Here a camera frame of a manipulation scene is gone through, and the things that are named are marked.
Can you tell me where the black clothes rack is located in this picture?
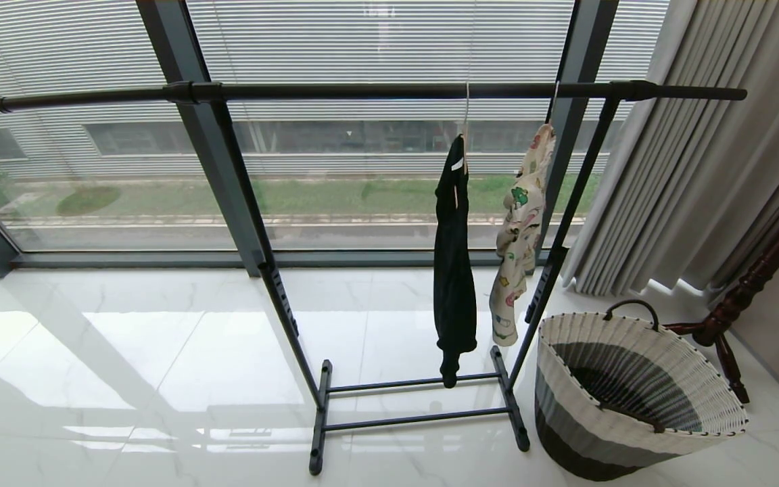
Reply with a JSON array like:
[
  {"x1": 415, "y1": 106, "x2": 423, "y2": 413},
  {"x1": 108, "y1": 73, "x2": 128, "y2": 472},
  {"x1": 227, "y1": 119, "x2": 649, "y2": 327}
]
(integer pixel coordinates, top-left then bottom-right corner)
[{"x1": 0, "y1": 80, "x2": 749, "y2": 476}]

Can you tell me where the white laundry basket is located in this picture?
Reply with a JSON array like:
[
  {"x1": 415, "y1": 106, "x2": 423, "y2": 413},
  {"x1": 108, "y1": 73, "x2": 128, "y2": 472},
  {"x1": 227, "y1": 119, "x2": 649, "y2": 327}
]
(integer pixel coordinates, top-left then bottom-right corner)
[{"x1": 534, "y1": 299, "x2": 749, "y2": 482}]

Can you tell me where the black t-shirt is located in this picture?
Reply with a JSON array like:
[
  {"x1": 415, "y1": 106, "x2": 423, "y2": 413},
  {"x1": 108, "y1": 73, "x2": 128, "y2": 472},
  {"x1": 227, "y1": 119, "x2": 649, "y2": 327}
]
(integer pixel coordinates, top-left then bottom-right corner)
[{"x1": 432, "y1": 134, "x2": 478, "y2": 390}]

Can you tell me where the beige curtain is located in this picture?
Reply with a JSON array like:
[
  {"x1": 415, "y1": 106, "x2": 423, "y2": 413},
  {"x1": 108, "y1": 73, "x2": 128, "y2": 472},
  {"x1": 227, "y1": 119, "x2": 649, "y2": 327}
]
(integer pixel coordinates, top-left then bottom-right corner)
[{"x1": 561, "y1": 0, "x2": 779, "y2": 298}]

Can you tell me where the window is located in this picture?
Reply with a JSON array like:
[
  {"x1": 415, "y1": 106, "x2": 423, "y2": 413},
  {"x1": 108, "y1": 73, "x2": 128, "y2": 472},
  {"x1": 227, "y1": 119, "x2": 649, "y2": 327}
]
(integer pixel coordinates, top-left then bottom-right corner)
[{"x1": 0, "y1": 0, "x2": 671, "y2": 279}]

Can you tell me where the dark brown wooden stand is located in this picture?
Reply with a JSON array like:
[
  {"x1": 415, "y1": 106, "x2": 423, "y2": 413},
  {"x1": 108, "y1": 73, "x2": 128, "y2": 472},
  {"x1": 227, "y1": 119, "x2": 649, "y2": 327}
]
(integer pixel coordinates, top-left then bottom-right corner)
[{"x1": 663, "y1": 112, "x2": 779, "y2": 404}]

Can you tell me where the cream printed garment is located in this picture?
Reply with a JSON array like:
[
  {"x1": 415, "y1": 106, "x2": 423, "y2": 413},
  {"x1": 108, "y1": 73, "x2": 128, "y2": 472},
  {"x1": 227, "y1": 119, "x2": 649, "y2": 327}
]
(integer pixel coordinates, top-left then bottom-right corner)
[{"x1": 489, "y1": 123, "x2": 557, "y2": 348}]

